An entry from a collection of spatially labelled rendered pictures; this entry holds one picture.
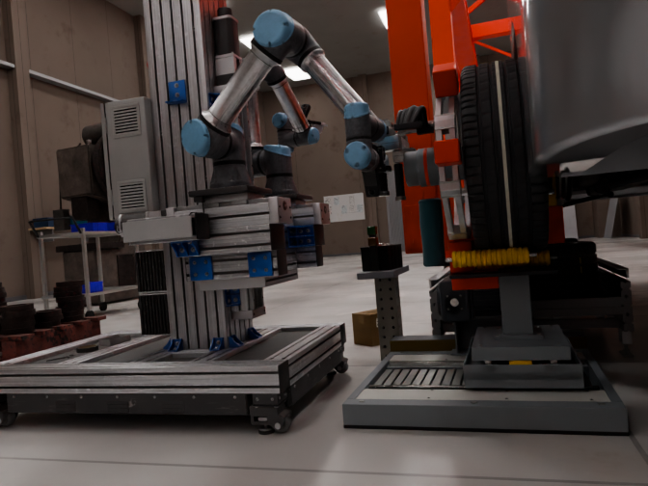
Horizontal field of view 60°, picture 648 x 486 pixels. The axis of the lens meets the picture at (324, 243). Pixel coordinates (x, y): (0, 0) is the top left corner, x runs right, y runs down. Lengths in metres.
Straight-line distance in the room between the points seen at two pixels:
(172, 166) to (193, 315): 0.59
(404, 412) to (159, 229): 0.99
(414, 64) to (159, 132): 1.17
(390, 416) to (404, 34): 1.69
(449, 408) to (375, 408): 0.23
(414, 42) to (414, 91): 0.22
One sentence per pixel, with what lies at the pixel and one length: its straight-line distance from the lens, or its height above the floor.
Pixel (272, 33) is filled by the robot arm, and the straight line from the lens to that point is 1.80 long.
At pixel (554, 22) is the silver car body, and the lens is 1.26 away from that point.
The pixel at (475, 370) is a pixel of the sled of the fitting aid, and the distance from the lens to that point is 1.94.
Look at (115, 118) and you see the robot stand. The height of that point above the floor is 1.16.
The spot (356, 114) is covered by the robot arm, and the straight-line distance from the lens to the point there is 1.67.
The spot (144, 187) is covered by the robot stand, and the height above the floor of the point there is 0.88.
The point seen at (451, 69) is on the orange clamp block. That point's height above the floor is 1.12.
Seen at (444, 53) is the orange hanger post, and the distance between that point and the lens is 4.71.
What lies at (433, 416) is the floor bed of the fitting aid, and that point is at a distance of 1.84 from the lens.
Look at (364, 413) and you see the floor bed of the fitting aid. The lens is 1.88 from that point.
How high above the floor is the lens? 0.61
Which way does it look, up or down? level
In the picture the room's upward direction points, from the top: 5 degrees counter-clockwise
